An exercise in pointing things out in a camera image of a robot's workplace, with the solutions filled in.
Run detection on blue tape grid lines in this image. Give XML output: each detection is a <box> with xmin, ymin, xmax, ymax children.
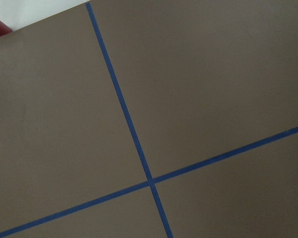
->
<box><xmin>0</xmin><ymin>0</ymin><xmax>298</xmax><ymax>238</ymax></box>

